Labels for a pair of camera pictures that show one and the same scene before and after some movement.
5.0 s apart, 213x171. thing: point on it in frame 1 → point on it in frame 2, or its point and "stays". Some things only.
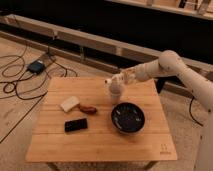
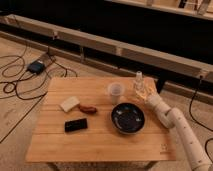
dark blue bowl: x=128 y=117 stays
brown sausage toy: x=88 y=109 stays
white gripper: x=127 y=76 → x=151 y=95
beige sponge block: x=69 y=103 stays
